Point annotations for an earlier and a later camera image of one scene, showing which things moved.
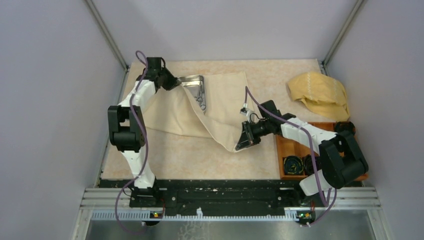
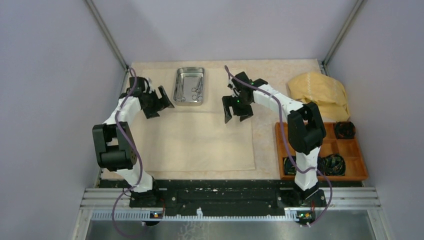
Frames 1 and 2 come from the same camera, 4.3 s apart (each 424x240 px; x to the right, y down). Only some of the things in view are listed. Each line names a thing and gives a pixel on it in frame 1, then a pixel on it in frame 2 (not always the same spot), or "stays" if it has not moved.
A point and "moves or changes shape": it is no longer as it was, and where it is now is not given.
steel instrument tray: (195, 84) moves or changes shape
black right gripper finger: (245, 141) to (227, 101)
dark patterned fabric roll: (293, 165) stays
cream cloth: (174, 110) moves or changes shape
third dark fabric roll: (345, 125) stays
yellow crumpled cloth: (324, 95) stays
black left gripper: (173, 81) to (160, 103)
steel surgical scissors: (201, 98) to (178, 92)
